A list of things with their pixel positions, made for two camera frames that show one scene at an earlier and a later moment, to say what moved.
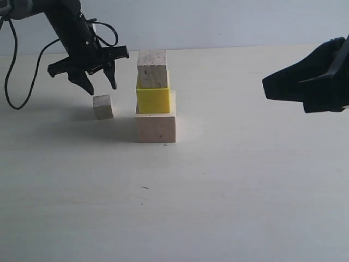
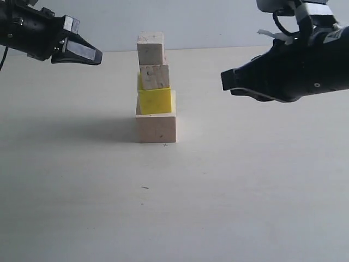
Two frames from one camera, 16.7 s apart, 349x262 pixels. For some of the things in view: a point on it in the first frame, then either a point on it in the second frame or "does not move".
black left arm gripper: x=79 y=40 to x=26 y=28
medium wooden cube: x=152 y=71 does not move
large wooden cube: x=157 y=127 does not move
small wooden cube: x=102 y=107 to x=150 y=47
